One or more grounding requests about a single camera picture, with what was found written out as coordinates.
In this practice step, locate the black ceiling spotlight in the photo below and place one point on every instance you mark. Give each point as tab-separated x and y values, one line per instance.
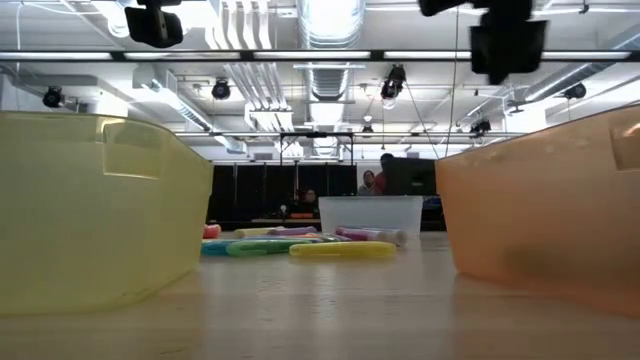
52	96
480	126
393	82
575	91
221	90

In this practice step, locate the orange plastic bin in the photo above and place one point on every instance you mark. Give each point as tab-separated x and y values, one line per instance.
550	200

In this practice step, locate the black monitor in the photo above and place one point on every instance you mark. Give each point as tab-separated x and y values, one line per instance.
410	177

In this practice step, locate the person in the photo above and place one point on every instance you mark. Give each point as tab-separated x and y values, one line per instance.
306	200
386	162
369	182

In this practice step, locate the yellow plastic bin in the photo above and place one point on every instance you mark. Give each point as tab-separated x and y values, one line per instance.
100	215

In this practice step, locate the black partition curtain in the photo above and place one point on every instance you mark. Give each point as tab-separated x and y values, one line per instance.
260	195

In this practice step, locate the clear plastic bin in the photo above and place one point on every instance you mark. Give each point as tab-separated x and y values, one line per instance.
370	212

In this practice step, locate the maroon Expo marker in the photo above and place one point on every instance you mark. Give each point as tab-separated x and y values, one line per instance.
395	236

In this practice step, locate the blue highlighter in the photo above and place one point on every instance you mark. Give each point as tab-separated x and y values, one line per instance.
215	247

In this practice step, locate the purple highlighter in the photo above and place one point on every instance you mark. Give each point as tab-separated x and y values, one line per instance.
295	231

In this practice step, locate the green highlighter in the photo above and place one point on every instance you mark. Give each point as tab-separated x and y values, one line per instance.
270	247

